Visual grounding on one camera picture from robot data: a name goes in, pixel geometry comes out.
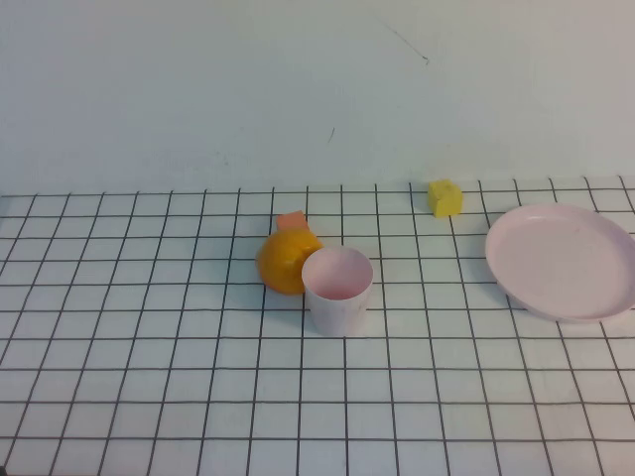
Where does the orange fruit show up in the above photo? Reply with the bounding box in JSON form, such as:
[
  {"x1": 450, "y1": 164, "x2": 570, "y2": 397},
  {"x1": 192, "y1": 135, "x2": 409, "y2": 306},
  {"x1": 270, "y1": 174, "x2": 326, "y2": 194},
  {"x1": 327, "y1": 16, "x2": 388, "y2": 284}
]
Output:
[{"x1": 255, "y1": 228, "x2": 326, "y2": 298}]

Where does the pale pink plastic plate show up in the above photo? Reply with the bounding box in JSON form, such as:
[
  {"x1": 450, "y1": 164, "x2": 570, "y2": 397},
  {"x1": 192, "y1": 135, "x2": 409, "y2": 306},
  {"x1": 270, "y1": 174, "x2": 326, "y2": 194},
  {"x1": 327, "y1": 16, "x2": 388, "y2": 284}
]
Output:
[{"x1": 484, "y1": 203, "x2": 635, "y2": 324}]

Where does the white black-grid table mat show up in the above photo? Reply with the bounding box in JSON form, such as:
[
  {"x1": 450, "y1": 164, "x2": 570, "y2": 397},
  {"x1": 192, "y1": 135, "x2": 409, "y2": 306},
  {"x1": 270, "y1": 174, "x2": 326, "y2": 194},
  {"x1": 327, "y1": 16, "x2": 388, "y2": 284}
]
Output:
[{"x1": 0, "y1": 176, "x2": 635, "y2": 476}]

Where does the yellow foam block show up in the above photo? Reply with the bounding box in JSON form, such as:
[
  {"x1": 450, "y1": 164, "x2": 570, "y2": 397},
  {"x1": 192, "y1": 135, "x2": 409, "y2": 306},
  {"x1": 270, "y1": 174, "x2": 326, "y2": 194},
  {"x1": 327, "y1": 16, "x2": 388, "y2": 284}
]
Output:
[{"x1": 428, "y1": 178, "x2": 464, "y2": 219}]

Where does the salmon orange foam block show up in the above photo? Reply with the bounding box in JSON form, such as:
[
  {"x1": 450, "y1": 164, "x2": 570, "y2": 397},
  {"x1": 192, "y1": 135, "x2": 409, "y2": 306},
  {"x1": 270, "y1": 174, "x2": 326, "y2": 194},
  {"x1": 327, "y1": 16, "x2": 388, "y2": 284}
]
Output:
[{"x1": 275, "y1": 210, "x2": 310, "y2": 233}]

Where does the pale pink plastic cup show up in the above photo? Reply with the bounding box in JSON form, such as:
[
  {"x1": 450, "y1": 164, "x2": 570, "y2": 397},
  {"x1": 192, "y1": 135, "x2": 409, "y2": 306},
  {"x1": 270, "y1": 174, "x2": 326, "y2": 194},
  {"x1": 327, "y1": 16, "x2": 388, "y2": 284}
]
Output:
[{"x1": 301, "y1": 246, "x2": 374, "y2": 337}]

